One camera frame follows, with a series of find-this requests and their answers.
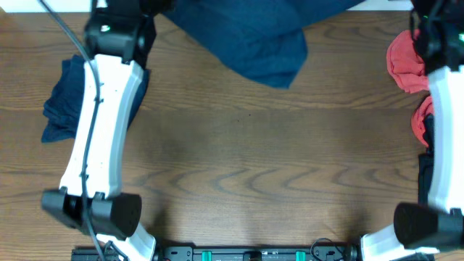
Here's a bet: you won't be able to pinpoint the navy blue shorts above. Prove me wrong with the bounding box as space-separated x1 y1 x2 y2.
164 0 361 88

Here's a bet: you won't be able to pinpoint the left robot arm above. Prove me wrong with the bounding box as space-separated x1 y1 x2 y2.
41 0 173 260

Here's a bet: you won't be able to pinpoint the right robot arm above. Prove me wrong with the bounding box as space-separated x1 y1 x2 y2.
346 0 463 260

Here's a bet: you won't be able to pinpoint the folded navy blue garment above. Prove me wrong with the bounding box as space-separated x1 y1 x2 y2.
41 54 151 143

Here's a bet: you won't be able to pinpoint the red cloth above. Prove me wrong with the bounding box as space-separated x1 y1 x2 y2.
386 30 434 147

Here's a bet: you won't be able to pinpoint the black garment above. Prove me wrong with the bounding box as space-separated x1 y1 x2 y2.
418 115 434 205

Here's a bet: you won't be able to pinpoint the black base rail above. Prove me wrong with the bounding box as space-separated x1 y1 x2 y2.
70 243 363 261

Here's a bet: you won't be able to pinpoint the left black cable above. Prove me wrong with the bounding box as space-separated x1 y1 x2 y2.
38 0 109 261

